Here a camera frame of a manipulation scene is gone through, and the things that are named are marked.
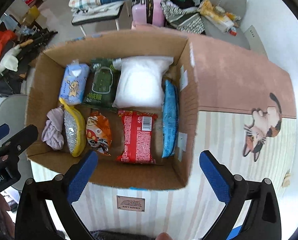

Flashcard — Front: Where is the lilac sock bundle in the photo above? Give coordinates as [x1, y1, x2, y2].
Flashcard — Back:
[41, 107, 64, 151]

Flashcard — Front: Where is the orange cartoon snack packet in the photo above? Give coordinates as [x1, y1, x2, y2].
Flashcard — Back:
[86, 111, 112, 156]

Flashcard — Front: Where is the yellow grey scrub sponge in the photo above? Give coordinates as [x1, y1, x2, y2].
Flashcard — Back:
[59, 98, 86, 157]

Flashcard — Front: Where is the red snack packet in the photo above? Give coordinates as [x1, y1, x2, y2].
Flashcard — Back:
[116, 109, 157, 164]

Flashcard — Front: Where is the blue long snack packet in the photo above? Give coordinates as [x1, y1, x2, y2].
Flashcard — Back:
[162, 80, 179, 158]

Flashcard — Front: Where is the light blue tissue pack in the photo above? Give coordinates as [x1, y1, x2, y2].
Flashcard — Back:
[59, 60, 90, 106]

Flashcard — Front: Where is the green wet wipes pack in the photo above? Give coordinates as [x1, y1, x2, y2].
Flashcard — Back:
[83, 58, 121, 108]

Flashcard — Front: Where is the white cotton pad bag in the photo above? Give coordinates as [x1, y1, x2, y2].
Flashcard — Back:
[113, 56, 174, 108]

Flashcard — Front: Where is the operator fingertip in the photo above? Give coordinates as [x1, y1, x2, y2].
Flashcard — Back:
[155, 232, 173, 240]

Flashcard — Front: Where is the dark fleece sleeve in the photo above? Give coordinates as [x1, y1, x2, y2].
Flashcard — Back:
[90, 230, 155, 240]

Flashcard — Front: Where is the grey chair near table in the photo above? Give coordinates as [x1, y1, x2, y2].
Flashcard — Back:
[0, 94, 34, 192]

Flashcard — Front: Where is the striped pink cat table mat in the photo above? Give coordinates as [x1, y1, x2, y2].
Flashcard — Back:
[26, 27, 296, 239]

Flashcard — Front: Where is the white goose plush toy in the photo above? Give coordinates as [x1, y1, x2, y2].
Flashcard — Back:
[0, 39, 33, 74]

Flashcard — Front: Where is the yellow snack bag on chair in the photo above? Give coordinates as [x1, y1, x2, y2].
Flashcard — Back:
[198, 0, 234, 33]

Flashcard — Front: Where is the clear plastic bottle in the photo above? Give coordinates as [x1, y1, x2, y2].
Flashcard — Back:
[213, 0, 225, 16]

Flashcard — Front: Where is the black white patterned bag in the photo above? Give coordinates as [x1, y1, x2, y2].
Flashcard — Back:
[160, 0, 205, 35]

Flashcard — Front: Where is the pink suitcase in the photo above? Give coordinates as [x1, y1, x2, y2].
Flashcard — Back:
[132, 0, 165, 27]

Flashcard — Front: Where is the black stroller frame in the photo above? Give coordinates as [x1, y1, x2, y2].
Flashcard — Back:
[0, 25, 58, 97]

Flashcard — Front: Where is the grey chair by wall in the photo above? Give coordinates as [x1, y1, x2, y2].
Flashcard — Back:
[203, 0, 250, 50]

